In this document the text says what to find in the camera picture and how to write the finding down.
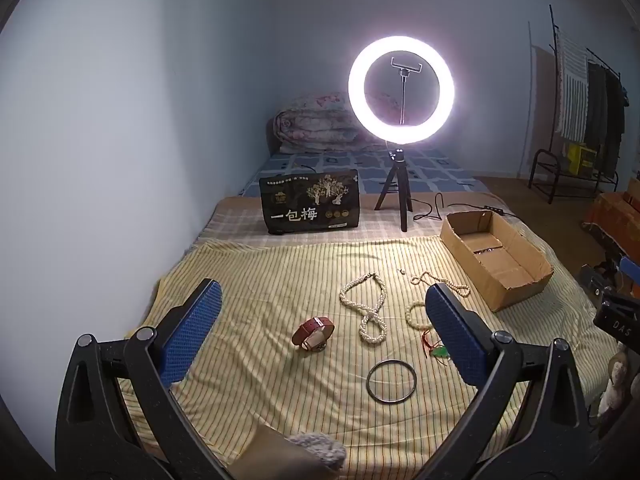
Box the thick pearl necklace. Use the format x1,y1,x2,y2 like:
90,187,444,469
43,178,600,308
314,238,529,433
340,272,390,346

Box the black clothes rack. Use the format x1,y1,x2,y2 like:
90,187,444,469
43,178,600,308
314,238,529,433
527,5,628,203

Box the black printed snack bag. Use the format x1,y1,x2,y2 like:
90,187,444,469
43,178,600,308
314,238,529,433
259,169,361,236

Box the red string jade pendant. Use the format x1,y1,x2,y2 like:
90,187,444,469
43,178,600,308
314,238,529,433
422,329,451,361

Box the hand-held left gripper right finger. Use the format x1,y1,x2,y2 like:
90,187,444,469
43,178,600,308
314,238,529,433
415,282,596,480

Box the folded floral quilt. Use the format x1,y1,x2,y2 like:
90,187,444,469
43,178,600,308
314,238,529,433
272,92,401,153

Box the striped hanging towel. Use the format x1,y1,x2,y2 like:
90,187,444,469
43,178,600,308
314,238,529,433
555,30,591,143

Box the thin bead necklace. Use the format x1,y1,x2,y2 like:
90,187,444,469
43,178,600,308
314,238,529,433
411,271,471,297

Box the black tripod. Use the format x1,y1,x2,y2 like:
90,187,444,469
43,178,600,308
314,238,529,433
374,147,416,233

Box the yellow box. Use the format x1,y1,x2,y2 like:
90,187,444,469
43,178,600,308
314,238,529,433
567,142,598,176

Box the metal bangle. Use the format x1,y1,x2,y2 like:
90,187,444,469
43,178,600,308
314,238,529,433
366,360,418,405

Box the brown strap wristwatch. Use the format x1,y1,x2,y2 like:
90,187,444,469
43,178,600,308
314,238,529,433
291,316,336,352

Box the yellow striped sheet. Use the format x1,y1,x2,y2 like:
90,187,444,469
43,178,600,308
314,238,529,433
125,237,621,480

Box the person's right hand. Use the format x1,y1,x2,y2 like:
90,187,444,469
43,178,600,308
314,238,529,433
597,350,636,436

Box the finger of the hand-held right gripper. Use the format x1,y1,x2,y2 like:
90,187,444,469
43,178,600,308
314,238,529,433
594,295,640,346
579,255,640,303

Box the white ring light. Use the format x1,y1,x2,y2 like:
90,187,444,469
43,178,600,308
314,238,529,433
348,35,457,143

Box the black cable with controller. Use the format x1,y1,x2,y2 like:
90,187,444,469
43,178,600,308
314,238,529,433
412,192,516,221

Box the dark hanging clothes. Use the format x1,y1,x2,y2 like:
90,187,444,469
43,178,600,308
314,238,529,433
585,62,628,176

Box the person's left hand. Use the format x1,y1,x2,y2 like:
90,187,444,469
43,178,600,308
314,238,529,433
285,432,348,473

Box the cardboard box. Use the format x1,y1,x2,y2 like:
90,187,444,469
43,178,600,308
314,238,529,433
440,210,555,313

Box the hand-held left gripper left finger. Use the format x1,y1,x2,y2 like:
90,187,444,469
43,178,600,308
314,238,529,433
55,277,236,480

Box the orange box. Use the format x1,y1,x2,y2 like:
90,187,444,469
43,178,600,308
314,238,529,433
582,177,640,256

